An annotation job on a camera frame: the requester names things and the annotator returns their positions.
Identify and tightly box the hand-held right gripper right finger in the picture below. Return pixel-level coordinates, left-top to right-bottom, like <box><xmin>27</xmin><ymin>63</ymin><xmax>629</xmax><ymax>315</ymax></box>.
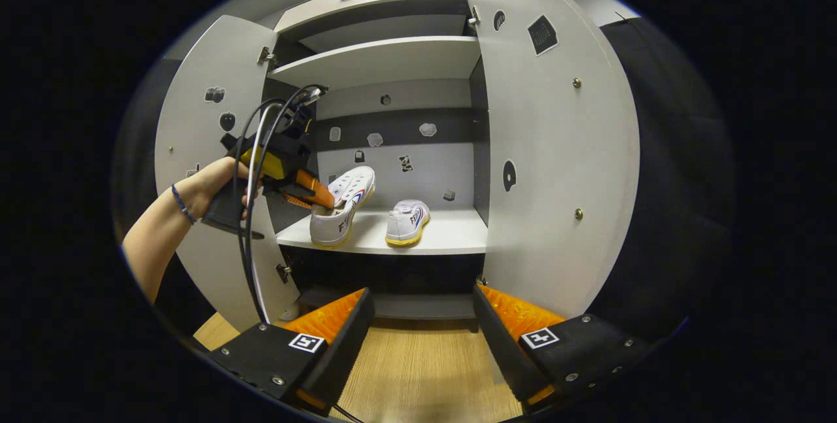
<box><xmin>473</xmin><ymin>282</ymin><xmax>648</xmax><ymax>414</ymax></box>

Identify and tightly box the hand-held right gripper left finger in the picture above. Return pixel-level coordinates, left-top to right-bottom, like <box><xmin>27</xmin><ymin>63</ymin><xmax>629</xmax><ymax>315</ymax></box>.
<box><xmin>209</xmin><ymin>288</ymin><xmax>375</xmax><ymax>417</ymax></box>

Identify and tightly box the white canvas shoe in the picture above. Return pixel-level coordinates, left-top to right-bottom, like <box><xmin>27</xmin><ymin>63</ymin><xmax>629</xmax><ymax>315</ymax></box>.
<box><xmin>384</xmin><ymin>199</ymin><xmax>431</xmax><ymax>247</ymax></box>
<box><xmin>309</xmin><ymin>165</ymin><xmax>377</xmax><ymax>249</ymax></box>

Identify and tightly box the black backdrop cloth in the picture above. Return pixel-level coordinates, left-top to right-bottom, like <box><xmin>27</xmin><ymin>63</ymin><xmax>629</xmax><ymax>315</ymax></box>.
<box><xmin>111</xmin><ymin>16</ymin><xmax>736</xmax><ymax>345</ymax></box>

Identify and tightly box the white cable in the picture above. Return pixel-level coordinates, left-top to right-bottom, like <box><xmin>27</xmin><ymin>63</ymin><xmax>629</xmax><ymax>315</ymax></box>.
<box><xmin>245</xmin><ymin>103</ymin><xmax>288</xmax><ymax>322</ymax></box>

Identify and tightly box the black cable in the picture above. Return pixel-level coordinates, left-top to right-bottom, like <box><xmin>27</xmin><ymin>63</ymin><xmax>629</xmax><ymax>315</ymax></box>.
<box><xmin>232</xmin><ymin>85</ymin><xmax>328</xmax><ymax>326</ymax></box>

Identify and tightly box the dark blue bracelet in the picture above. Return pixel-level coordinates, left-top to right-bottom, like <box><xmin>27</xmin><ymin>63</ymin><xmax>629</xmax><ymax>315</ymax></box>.
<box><xmin>171</xmin><ymin>184</ymin><xmax>197</xmax><ymax>226</ymax></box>

